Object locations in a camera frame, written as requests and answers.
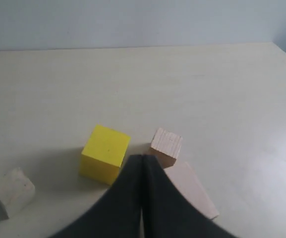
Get yellow painted cube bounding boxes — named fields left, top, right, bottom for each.
left=79, top=124, right=130, bottom=185

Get medium plain wooden cube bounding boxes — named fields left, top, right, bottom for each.
left=148, top=127, right=182, bottom=169

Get large wooden cube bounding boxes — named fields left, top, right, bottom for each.
left=165, top=162, right=219, bottom=220

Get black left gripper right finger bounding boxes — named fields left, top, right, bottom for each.
left=141, top=155, right=234, bottom=238

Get small wooden cube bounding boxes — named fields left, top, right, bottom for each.
left=0, top=168, right=36, bottom=218

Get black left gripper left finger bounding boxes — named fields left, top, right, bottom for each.
left=51, top=155, right=143, bottom=238

